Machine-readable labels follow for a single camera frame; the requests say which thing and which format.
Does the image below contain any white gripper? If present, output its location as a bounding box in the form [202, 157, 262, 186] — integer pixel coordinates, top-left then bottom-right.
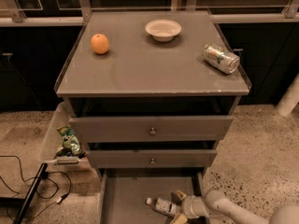
[170, 190, 208, 224]

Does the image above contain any clear plastic water bottle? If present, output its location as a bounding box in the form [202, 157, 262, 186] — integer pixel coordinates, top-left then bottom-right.
[145, 197, 181, 217]

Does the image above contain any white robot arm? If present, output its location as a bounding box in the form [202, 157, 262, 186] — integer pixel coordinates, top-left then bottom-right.
[203, 80, 299, 218]

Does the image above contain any grey middle drawer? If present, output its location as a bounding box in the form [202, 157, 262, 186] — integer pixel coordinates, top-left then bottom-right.
[87, 149, 217, 168]

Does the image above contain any grey drawer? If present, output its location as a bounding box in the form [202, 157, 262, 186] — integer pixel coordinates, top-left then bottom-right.
[99, 168, 204, 224]
[69, 116, 233, 143]
[87, 149, 217, 168]

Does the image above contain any grey bottom drawer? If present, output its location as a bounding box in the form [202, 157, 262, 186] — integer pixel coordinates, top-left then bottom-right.
[99, 168, 204, 224]

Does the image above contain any grey top drawer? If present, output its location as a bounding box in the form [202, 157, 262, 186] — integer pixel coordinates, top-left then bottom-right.
[69, 116, 233, 143]

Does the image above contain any grey drawer cabinet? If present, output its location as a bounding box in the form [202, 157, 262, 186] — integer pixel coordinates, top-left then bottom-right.
[53, 10, 252, 224]

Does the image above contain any green chip bag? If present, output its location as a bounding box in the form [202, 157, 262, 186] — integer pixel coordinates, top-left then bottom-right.
[56, 125, 82, 157]

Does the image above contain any clear plastic bin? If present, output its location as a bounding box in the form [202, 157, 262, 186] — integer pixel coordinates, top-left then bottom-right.
[39, 103, 91, 172]

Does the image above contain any green soda can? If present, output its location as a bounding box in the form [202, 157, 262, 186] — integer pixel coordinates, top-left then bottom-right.
[202, 44, 240, 75]

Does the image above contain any black flat bar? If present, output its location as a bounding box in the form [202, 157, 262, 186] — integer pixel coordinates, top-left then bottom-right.
[12, 163, 48, 224]

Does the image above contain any white bowl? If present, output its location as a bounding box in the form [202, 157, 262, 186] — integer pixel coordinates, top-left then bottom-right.
[145, 20, 182, 42]

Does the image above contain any orange fruit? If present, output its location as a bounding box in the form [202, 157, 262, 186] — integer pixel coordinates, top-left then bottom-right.
[91, 34, 109, 54]

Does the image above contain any black cable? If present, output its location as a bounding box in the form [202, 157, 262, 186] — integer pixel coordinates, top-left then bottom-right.
[0, 154, 73, 224]

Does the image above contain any metal railing frame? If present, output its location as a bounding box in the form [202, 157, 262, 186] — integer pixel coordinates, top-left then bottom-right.
[0, 0, 299, 27]

